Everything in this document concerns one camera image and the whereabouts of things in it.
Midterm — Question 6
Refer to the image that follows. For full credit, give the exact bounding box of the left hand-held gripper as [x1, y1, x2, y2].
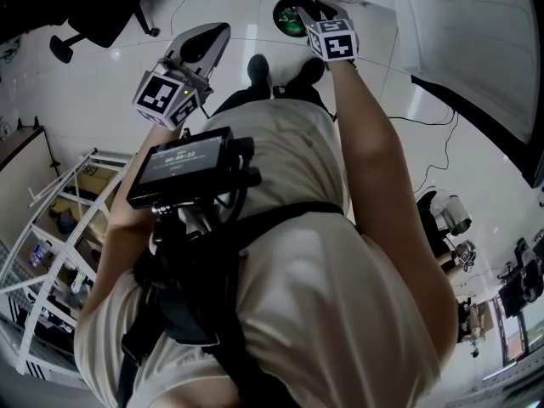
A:
[132, 22, 232, 131]

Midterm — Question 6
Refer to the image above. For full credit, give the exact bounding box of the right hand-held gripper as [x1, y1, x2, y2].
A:
[296, 0, 361, 63]

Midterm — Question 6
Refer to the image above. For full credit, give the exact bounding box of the green yellow snack packet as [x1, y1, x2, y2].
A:
[276, 8, 303, 29]

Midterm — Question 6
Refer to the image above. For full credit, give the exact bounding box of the person's left forearm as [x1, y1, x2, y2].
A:
[104, 121, 171, 250]

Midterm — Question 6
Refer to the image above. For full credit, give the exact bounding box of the person's right forearm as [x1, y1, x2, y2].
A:
[326, 59, 422, 229]

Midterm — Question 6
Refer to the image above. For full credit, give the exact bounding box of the person's right shoe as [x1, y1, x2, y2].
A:
[292, 57, 326, 88]

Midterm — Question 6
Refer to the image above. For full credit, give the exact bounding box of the person's shoe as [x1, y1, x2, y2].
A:
[292, 57, 326, 88]
[247, 54, 272, 88]

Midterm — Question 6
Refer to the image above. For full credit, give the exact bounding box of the person's left shoe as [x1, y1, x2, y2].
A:
[247, 54, 272, 88]

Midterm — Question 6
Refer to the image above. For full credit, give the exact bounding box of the black office chair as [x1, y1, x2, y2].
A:
[48, 0, 161, 64]

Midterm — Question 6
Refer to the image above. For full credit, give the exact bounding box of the black chest-mounted monitor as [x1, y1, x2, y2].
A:
[126, 126, 263, 210]

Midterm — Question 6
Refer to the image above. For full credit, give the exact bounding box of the beige partition panel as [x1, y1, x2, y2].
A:
[0, 119, 59, 176]

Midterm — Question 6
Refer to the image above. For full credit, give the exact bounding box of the black chest harness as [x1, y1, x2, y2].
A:
[114, 201, 345, 408]

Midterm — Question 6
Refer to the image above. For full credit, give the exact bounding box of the clear plastic bottle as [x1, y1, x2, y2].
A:
[29, 240, 54, 269]

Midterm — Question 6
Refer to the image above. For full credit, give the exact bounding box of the white metal shelf rack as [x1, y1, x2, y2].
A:
[0, 149, 137, 377]

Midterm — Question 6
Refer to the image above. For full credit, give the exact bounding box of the person's white t-shirt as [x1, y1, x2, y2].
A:
[74, 99, 460, 408]

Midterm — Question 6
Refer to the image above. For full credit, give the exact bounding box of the grid pattern board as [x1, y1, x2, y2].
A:
[0, 242, 29, 298]

